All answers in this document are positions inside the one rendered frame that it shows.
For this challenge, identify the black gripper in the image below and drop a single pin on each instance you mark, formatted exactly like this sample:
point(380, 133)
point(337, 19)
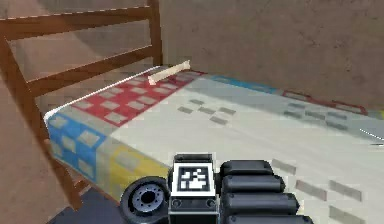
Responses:
point(146, 200)

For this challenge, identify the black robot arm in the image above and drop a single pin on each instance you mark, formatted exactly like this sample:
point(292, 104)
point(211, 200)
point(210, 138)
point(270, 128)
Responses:
point(246, 193)

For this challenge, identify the wooden bed with patchwork cover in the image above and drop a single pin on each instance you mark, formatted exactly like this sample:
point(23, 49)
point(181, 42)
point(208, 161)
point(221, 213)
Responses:
point(206, 133)

